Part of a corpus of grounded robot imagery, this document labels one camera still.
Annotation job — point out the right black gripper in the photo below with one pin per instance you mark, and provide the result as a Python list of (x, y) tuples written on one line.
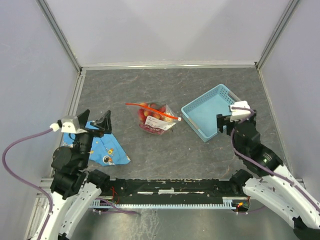
[(223, 120)]

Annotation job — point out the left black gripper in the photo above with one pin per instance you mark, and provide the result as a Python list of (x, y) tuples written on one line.
[(104, 122)]

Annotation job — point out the light blue plastic basket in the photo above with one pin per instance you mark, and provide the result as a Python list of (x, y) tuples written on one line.
[(201, 113)]

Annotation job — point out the red yellow strawberry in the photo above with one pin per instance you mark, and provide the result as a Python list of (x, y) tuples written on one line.
[(141, 115), (147, 113), (157, 115)]

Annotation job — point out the clear zip top bag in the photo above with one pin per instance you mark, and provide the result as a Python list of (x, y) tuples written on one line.
[(168, 117)]

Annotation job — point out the purple grapes bunch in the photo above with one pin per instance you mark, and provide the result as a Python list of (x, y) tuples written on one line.
[(152, 130)]

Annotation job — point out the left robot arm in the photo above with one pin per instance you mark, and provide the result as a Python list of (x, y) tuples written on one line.
[(72, 190)]

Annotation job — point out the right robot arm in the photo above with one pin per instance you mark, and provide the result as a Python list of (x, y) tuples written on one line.
[(268, 179)]

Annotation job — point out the blue patterned cloth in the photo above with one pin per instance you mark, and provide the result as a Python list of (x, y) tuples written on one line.
[(106, 150)]

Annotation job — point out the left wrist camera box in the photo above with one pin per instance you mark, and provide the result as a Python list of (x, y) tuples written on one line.
[(71, 125)]

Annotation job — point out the aluminium frame back rail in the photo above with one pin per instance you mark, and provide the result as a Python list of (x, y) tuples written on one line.
[(168, 66)]

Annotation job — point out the aluminium frame left post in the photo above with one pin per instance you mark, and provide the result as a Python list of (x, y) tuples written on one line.
[(48, 14)]

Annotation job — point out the aluminium frame post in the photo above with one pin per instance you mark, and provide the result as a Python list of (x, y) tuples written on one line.
[(277, 32), (48, 14)]

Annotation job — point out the aluminium frame right post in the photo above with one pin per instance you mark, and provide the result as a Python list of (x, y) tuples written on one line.
[(277, 32)]

